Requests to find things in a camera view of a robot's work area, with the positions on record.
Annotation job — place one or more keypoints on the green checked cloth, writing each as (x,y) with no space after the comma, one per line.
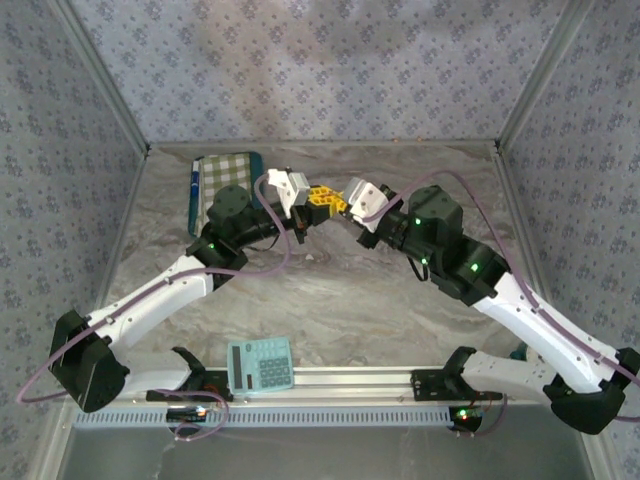
(225,170)

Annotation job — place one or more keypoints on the small teal object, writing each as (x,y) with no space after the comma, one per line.
(518,352)

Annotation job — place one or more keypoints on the green checkered cloth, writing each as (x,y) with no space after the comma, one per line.
(257,175)

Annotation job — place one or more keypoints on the aluminium frame post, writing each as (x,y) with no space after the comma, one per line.
(106,75)
(542,75)

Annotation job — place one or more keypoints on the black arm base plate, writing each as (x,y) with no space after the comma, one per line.
(425,385)
(215,385)

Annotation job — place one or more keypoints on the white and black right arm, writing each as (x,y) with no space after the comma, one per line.
(540,325)

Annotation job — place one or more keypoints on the small circuit board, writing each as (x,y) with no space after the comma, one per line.
(187,414)
(465,416)

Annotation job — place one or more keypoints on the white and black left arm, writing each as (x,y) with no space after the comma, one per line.
(150,310)

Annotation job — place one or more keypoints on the aluminium rail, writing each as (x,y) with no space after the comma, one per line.
(350,382)

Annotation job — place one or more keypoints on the light blue calculator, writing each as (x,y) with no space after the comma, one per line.
(260,365)

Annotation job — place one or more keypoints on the blue pen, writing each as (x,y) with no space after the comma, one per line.
(194,180)

